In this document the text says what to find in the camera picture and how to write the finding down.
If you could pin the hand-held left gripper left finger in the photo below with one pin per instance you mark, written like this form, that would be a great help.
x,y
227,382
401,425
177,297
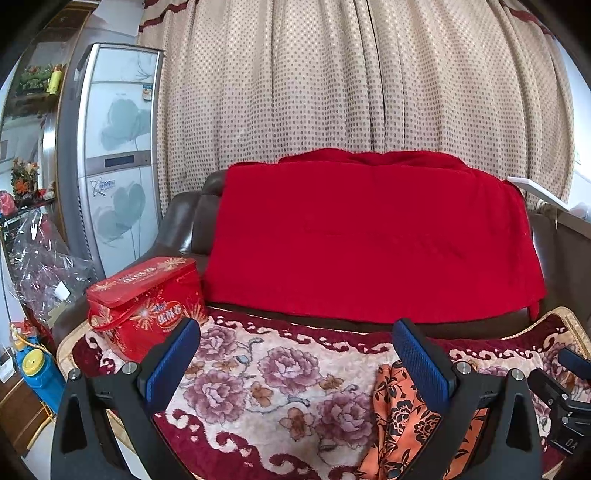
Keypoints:
x,y
173,357

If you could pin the orange floral garment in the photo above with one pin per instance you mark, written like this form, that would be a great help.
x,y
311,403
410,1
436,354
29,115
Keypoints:
x,y
406,424

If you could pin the wooden display cabinet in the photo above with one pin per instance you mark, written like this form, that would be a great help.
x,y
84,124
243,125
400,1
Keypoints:
x,y
46,50

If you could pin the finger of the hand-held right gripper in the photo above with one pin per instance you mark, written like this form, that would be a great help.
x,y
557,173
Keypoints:
x,y
554,390
577,361

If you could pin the white window sill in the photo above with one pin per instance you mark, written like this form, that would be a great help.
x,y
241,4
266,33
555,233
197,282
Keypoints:
x,y
538,191

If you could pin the clear plastic wrap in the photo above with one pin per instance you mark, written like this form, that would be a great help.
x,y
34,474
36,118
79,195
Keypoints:
x,y
51,277

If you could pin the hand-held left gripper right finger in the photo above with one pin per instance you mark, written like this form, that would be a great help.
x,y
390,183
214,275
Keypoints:
x,y
420,357

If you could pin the brown leather sofa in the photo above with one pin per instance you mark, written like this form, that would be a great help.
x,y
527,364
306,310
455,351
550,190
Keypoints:
x,y
184,221

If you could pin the green plant ornament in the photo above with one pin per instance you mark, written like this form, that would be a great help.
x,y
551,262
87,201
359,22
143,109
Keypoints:
x,y
34,77

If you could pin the red gift tin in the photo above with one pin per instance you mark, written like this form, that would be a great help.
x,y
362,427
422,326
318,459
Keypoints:
x,y
138,295

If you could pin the blue toy with yellow cap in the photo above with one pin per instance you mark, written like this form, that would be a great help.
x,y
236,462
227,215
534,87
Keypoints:
x,y
39,383

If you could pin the white floral standing air conditioner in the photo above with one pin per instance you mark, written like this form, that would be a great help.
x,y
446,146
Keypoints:
x,y
120,138

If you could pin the floral plush blanket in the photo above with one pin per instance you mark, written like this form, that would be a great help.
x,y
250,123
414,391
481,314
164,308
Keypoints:
x,y
277,369

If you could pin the red blanket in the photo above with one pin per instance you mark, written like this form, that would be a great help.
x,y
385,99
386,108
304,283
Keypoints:
x,y
369,240

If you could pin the orange flower arrangement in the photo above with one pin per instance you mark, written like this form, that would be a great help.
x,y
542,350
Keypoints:
x,y
24,180

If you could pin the pink ornament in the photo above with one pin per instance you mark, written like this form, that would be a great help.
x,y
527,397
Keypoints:
x,y
6,203

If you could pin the yellow bottle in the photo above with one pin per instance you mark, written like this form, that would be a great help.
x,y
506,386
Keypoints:
x,y
55,81

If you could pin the beige dotted curtain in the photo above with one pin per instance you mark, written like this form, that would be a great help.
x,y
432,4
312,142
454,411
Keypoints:
x,y
346,83

